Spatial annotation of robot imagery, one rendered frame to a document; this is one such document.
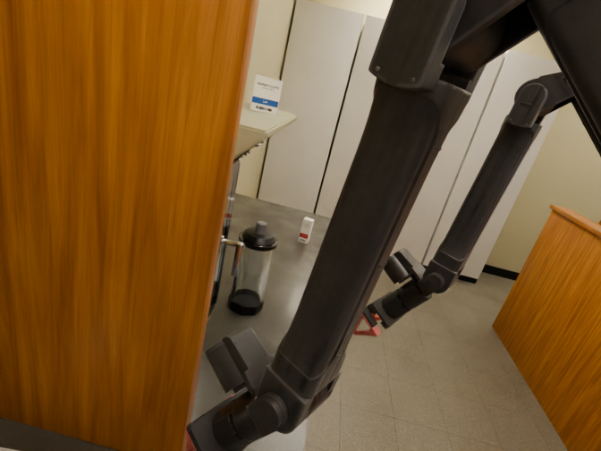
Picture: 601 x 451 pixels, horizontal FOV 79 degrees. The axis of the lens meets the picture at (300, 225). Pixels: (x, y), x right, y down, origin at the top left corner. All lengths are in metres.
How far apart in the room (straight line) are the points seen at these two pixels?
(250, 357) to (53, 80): 0.39
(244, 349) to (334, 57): 3.29
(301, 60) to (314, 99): 0.36
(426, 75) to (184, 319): 0.43
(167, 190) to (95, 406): 0.41
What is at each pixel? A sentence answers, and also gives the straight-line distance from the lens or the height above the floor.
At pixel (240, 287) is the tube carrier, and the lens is 1.03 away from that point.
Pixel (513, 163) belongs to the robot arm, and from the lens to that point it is 0.77.
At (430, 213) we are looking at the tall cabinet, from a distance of 3.89.
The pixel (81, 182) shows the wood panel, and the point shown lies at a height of 1.41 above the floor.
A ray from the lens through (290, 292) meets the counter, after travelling 1.22.
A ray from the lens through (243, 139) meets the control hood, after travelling 0.51.
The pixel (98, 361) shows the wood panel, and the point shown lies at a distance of 0.67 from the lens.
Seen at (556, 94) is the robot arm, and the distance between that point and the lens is 0.75.
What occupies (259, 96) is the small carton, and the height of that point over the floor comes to 1.54.
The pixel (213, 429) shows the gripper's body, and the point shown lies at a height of 1.14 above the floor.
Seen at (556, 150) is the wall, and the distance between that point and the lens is 4.63.
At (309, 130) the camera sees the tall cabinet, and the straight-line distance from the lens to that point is 3.63.
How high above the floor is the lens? 1.59
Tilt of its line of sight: 22 degrees down
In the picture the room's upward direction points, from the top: 14 degrees clockwise
